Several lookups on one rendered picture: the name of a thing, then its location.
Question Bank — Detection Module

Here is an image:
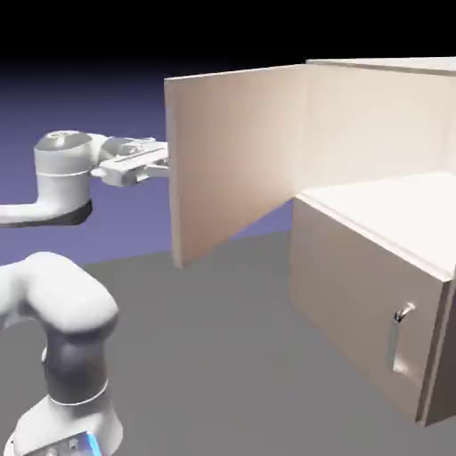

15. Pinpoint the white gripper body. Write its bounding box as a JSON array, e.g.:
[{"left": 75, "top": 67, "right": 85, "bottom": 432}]
[{"left": 91, "top": 141, "right": 169, "bottom": 187}]

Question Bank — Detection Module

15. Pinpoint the tall light wood cabinet door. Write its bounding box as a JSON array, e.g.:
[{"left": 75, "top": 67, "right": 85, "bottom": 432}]
[{"left": 163, "top": 63, "right": 310, "bottom": 271}]

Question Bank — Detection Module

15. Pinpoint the light wood cabinet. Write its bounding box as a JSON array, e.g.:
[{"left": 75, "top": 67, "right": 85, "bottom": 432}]
[{"left": 288, "top": 56, "right": 456, "bottom": 428}]

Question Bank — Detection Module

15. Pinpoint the short light wood cabinet door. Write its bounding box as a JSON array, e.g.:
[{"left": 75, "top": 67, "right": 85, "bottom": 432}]
[{"left": 289, "top": 197, "right": 447, "bottom": 426}]

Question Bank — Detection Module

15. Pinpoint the silver metal door handle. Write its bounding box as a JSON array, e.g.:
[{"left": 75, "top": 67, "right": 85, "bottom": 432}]
[{"left": 386, "top": 301, "right": 418, "bottom": 376}]

